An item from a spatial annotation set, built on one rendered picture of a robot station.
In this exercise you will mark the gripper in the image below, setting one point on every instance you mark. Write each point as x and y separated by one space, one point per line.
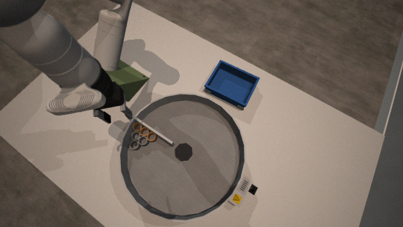
85 87

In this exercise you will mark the blue rectangular tray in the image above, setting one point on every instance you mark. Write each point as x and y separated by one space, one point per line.
231 84

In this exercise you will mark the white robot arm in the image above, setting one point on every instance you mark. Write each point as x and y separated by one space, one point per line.
46 44

